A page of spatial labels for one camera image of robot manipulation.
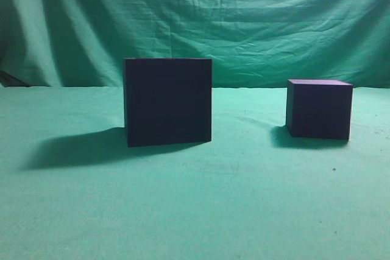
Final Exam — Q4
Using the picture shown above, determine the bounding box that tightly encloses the small purple cube block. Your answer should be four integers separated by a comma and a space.
285, 79, 353, 141

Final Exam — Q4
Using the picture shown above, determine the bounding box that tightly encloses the large purple foam groove block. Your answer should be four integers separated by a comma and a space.
123, 58, 213, 147

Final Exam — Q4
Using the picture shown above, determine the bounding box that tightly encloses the green cloth backdrop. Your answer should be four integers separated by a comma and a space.
1, 0, 389, 259

